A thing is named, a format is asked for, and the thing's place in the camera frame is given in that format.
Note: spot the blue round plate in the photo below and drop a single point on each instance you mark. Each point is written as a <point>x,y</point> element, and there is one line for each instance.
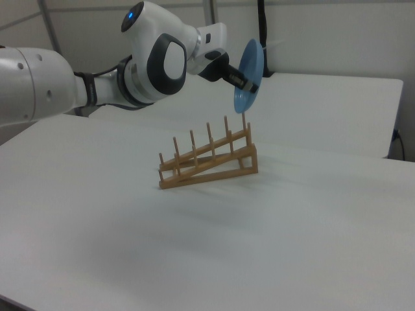
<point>251,61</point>

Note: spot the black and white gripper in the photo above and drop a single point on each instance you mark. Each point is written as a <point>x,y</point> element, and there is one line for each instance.
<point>212,42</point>

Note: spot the grey metal frame post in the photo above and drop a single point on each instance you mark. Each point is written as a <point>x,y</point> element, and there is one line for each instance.
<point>48,19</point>
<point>209,9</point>

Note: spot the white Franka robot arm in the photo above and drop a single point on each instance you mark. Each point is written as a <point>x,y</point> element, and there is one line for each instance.
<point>155,71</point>

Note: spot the wooden peg plate rack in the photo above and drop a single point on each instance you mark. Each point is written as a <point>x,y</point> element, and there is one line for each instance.
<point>194,180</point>

